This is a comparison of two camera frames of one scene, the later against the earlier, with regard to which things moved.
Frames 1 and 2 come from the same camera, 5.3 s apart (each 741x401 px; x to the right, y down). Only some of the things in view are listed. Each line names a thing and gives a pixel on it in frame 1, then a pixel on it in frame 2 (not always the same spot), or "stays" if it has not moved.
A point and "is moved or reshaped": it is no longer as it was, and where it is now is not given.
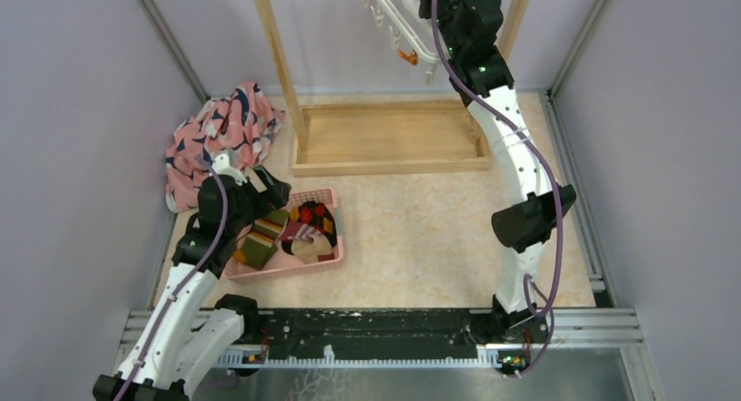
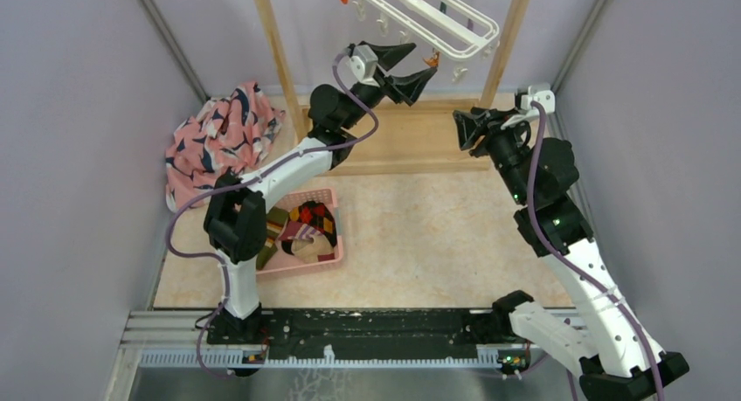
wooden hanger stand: x=384 y=137 stays
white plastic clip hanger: x=386 y=1 is moved or reshaped
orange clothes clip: x=412 y=58 -> x=432 y=61
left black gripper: x=272 y=197 -> x=405 y=88
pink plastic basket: x=328 y=197 stays
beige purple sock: x=309 y=244 stays
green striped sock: x=259 y=245 stays
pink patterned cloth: x=244 y=125 stays
